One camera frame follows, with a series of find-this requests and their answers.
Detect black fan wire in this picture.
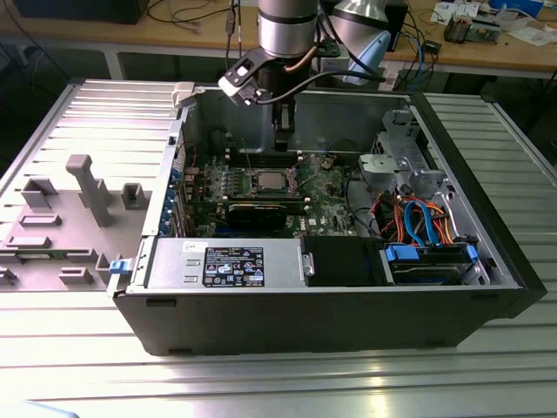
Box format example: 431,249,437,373
326,138,363,154

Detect black graphics card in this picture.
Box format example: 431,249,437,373
225,200,289,233

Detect hard disk in blue carrier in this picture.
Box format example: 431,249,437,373
379,243,482,287

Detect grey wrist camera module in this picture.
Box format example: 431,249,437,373
315,39,350,73

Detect black upright desktop box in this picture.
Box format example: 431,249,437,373
386,0,410,53

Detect wooden workbench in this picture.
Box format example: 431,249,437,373
0,0,557,82

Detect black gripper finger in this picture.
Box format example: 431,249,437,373
274,107,296,135

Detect blue hanging cable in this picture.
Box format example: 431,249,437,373
415,34,430,84

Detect green motherboard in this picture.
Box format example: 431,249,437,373
180,152,365,239

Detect silver CPU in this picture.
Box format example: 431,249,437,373
256,172,284,191

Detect metal disk bay cage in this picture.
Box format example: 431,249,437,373
357,108,456,201

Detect blue data wire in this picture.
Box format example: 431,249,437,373
403,200,441,248

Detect silver power supply unit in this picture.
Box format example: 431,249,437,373
145,238,305,292

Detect black box on bench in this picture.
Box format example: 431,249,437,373
12,0,151,25

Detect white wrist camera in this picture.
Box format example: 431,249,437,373
217,50,267,108

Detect CPU socket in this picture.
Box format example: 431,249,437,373
245,167,301,197

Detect orange wire bundle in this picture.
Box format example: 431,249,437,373
373,193,458,245

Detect pale plastic corner clip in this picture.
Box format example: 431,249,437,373
171,81,198,110

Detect grey electronics part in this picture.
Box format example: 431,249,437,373
472,15,501,44

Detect black open PC case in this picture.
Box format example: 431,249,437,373
106,82,548,358

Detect finned heat sink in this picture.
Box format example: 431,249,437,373
443,15,474,44

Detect blue box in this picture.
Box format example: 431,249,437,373
487,0,545,14

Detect metal socket cover frame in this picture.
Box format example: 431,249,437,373
291,154,323,192

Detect black camera cable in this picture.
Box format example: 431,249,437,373
256,70,387,105

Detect white papers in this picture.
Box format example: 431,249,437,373
508,24,557,47

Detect grey parts rack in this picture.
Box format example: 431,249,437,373
0,154,154,293

